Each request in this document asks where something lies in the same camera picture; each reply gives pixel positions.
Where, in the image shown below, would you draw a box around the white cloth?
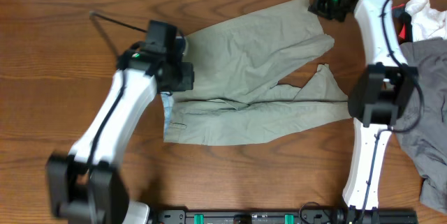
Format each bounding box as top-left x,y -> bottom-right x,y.
405,0 -> 446,42

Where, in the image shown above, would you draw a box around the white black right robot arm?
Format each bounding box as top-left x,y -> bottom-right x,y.
299,0 -> 422,224

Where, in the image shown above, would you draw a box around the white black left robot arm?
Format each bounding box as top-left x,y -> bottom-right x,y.
45,49 -> 194,223

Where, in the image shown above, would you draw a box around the khaki green shorts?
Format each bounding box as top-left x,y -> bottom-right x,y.
163,0 -> 349,146

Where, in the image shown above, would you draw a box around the grey trousers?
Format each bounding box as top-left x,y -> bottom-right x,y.
397,39 -> 446,214

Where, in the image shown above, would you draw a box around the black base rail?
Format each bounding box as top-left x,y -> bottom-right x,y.
147,204 -> 419,224

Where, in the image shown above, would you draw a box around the red black garment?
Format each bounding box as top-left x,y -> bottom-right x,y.
392,4 -> 413,43

